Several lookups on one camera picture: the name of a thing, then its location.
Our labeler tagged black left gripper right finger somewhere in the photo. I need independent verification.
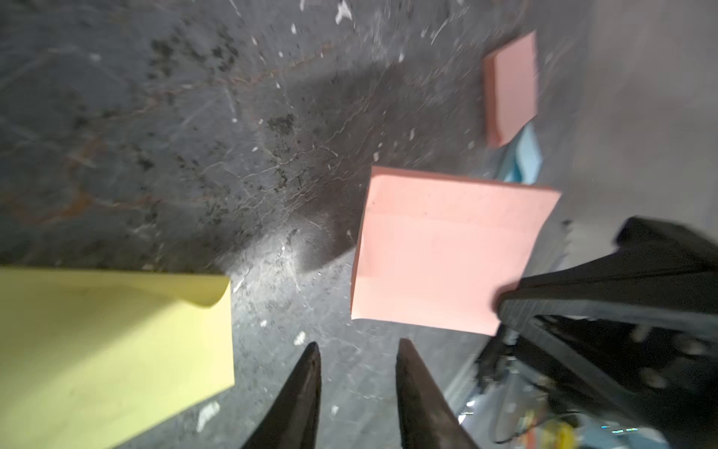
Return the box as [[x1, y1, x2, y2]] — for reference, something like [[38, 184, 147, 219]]
[[396, 339, 477, 448]]

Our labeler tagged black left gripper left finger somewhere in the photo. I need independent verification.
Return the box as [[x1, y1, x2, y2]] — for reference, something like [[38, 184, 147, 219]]
[[242, 342, 322, 449]]

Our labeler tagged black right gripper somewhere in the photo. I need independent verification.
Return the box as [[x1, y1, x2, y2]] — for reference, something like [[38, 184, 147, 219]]
[[477, 216, 717, 448]]

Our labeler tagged pink memo pad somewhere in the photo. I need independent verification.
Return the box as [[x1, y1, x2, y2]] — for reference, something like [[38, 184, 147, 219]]
[[482, 31, 539, 148], [351, 167, 561, 336]]

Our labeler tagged yellow torn memo page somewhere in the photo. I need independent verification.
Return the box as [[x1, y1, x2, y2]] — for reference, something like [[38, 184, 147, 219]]
[[1, 267, 235, 448]]

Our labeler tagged blue memo pad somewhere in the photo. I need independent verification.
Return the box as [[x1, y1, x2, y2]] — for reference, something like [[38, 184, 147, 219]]
[[495, 123, 543, 185]]

